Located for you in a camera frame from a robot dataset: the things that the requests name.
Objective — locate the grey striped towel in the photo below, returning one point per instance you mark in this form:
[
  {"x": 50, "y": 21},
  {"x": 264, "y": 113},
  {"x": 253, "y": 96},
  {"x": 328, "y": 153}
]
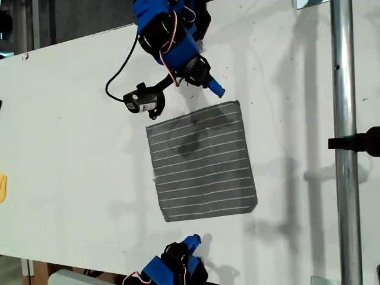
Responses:
[{"x": 202, "y": 163}]

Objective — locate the white box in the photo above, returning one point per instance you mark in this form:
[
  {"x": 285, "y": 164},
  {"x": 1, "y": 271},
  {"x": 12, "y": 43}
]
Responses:
[{"x": 68, "y": 279}]

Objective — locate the black clamp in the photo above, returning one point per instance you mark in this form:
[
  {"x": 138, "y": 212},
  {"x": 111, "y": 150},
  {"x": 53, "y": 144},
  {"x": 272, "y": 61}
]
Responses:
[{"x": 356, "y": 142}]

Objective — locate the yellow object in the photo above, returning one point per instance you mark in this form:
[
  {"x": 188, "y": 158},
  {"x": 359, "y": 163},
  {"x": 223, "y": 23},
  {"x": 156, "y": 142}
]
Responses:
[{"x": 2, "y": 188}]

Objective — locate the black background object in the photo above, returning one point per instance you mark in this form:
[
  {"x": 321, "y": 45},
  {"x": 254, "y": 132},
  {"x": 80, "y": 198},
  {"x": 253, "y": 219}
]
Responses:
[{"x": 5, "y": 22}]

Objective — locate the black camera stalk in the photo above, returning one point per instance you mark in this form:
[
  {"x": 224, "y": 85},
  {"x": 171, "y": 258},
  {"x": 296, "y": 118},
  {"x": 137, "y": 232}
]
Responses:
[{"x": 164, "y": 84}]

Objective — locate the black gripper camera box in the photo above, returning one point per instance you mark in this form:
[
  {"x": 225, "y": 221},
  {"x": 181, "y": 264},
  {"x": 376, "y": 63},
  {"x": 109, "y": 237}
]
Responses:
[{"x": 142, "y": 102}]

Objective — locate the steel post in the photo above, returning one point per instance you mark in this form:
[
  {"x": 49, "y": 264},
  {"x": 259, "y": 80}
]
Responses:
[{"x": 344, "y": 89}]

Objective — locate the wooden table frame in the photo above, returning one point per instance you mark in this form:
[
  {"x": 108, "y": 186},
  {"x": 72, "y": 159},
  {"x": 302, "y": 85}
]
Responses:
[{"x": 40, "y": 271}]

